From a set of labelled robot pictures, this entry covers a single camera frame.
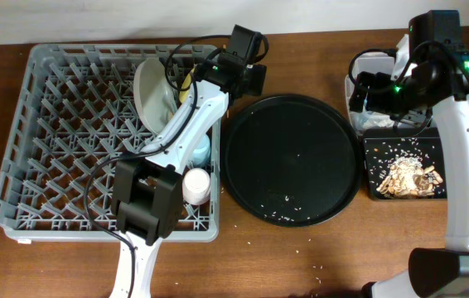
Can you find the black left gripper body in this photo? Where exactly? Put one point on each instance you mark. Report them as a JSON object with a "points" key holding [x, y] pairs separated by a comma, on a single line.
{"points": [[254, 74]]}

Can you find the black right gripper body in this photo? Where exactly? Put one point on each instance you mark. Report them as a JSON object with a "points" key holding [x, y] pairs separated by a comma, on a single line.
{"points": [[387, 97]]}

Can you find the yellow bowl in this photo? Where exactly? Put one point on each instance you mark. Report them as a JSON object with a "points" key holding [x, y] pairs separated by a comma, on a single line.
{"points": [[186, 87]]}

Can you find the food scraps pile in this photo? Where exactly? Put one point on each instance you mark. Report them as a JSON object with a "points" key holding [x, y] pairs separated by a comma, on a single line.
{"points": [[409, 179]]}

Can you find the light blue cup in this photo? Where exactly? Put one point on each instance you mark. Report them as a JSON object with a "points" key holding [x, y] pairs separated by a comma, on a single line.
{"points": [[201, 155]]}

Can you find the grey round plate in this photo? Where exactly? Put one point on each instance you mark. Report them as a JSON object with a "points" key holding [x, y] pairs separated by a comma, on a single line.
{"points": [[153, 97]]}

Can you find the pink cup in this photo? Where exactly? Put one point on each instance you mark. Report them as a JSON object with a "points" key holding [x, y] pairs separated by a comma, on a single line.
{"points": [[196, 186]]}

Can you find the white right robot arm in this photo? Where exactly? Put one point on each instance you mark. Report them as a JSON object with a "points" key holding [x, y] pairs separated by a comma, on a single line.
{"points": [[430, 74]]}

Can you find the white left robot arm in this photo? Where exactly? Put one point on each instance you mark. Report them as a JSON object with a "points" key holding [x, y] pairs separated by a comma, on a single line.
{"points": [[147, 196]]}

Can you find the grey dishwasher rack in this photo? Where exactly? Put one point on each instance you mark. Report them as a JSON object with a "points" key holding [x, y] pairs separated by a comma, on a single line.
{"points": [[75, 110]]}

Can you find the clear plastic bin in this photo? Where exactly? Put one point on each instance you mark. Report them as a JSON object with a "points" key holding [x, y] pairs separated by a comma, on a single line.
{"points": [[381, 59]]}

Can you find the black rectangular tray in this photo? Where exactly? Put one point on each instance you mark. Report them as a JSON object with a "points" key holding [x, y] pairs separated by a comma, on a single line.
{"points": [[383, 147]]}

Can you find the round black tray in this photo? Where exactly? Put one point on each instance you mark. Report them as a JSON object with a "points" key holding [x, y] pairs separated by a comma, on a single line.
{"points": [[291, 160]]}

